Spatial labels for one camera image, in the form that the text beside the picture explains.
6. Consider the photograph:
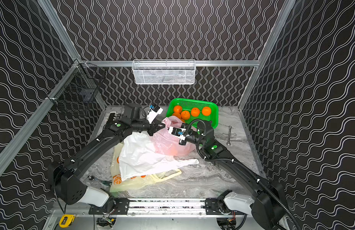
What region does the pink plastic bag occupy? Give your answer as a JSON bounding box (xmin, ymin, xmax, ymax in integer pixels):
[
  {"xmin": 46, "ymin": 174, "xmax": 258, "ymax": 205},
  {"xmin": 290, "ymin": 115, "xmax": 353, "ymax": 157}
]
[{"xmin": 151, "ymin": 116, "xmax": 196, "ymax": 157}]

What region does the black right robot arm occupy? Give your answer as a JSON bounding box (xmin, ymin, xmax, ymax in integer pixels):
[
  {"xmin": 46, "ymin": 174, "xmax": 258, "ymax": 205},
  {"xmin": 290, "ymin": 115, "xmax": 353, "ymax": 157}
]
[{"xmin": 181, "ymin": 119, "xmax": 302, "ymax": 230}]

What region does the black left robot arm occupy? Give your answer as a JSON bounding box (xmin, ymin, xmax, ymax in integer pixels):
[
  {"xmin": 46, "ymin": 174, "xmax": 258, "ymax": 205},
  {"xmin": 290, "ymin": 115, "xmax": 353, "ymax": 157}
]
[{"xmin": 48, "ymin": 103, "xmax": 165, "ymax": 213}]

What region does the orange centre bottom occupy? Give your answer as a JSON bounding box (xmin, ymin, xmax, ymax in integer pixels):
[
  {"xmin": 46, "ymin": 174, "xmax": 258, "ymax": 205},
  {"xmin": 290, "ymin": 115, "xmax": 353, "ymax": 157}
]
[{"xmin": 180, "ymin": 110, "xmax": 191, "ymax": 121}]

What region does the large orange middle right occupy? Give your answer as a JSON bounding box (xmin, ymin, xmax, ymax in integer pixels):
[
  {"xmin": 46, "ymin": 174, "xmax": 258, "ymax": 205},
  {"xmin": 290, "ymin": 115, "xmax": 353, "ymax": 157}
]
[{"xmin": 191, "ymin": 107, "xmax": 200, "ymax": 117}]

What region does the large orange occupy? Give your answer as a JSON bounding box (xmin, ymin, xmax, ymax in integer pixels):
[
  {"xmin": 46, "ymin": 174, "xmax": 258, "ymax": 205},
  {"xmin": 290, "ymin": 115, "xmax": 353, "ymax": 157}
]
[
  {"xmin": 191, "ymin": 107, "xmax": 200, "ymax": 117},
  {"xmin": 201, "ymin": 106, "xmax": 212, "ymax": 117}
]

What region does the orange far left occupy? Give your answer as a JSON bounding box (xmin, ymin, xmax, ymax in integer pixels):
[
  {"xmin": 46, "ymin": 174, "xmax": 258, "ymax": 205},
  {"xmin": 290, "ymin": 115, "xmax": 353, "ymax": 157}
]
[{"xmin": 172, "ymin": 113, "xmax": 181, "ymax": 119}]

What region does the green plastic basket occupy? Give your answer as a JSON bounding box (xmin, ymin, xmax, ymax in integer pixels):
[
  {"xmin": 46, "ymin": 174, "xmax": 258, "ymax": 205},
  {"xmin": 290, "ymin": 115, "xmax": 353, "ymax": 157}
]
[{"xmin": 167, "ymin": 98, "xmax": 219, "ymax": 128}]

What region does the large orange top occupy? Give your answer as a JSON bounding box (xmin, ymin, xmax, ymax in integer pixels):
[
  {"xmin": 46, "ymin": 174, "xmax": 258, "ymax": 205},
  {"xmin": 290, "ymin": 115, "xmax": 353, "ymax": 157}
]
[{"xmin": 201, "ymin": 106, "xmax": 212, "ymax": 117}]

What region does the orange top centre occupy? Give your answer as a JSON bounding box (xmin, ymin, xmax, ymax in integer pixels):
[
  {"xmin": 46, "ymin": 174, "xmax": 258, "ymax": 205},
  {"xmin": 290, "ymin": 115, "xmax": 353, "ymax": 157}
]
[{"xmin": 173, "ymin": 105, "xmax": 183, "ymax": 114}]

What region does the white plastic bag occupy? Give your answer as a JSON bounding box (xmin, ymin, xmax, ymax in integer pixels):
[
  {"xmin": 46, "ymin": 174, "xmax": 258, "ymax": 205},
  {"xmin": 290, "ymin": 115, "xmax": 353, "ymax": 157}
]
[{"xmin": 119, "ymin": 133, "xmax": 199, "ymax": 181}]

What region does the silver wrench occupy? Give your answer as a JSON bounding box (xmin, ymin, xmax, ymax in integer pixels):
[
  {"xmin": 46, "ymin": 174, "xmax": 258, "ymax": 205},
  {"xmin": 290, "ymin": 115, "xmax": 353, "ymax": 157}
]
[{"xmin": 226, "ymin": 126, "xmax": 232, "ymax": 146}]

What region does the yellow bag with orange print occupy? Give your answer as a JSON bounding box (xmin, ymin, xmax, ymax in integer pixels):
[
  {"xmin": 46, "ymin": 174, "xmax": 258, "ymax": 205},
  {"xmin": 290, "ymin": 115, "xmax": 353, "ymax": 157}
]
[{"xmin": 109, "ymin": 143, "xmax": 182, "ymax": 193}]

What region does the yellow tape measure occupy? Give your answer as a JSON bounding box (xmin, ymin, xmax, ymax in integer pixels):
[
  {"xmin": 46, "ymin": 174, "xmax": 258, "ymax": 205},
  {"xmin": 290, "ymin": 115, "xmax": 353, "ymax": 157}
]
[{"xmin": 59, "ymin": 214, "xmax": 76, "ymax": 228}]

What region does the white wire mesh basket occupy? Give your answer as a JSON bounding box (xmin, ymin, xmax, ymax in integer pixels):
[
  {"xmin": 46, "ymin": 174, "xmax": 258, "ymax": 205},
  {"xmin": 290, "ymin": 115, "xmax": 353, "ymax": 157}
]
[{"xmin": 131, "ymin": 59, "xmax": 196, "ymax": 85}]

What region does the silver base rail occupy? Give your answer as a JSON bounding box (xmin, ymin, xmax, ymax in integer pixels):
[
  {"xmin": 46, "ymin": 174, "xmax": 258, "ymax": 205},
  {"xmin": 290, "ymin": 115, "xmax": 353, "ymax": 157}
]
[{"xmin": 88, "ymin": 198, "xmax": 244, "ymax": 218}]

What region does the black wire basket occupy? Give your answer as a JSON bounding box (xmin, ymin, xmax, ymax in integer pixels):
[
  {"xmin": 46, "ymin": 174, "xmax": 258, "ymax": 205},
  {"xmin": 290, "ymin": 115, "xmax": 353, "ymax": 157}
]
[{"xmin": 49, "ymin": 62, "xmax": 106, "ymax": 117}]

